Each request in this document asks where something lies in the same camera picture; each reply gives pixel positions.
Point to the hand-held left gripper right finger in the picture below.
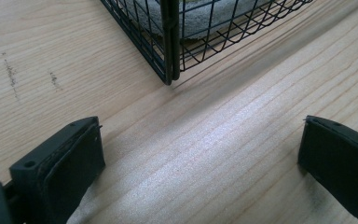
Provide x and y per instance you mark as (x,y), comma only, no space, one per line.
(341,165)

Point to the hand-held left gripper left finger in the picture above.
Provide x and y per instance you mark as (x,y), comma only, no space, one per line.
(60,169)

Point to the grey towel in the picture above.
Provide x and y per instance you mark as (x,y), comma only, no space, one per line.
(199,18)

